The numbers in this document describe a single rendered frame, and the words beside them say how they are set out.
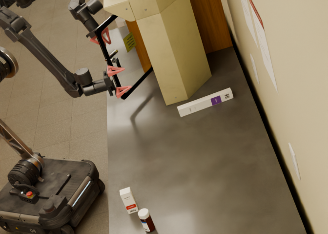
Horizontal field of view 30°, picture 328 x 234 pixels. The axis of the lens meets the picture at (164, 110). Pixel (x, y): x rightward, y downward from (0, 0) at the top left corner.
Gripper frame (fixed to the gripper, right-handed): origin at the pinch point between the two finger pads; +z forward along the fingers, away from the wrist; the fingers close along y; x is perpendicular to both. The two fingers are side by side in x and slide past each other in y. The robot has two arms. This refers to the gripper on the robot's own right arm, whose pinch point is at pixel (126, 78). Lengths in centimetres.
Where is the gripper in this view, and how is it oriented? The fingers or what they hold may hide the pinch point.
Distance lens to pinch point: 273.6
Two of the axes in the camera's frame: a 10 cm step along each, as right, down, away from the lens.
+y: -2.7, -7.9, -5.5
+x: -0.9, -5.5, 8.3
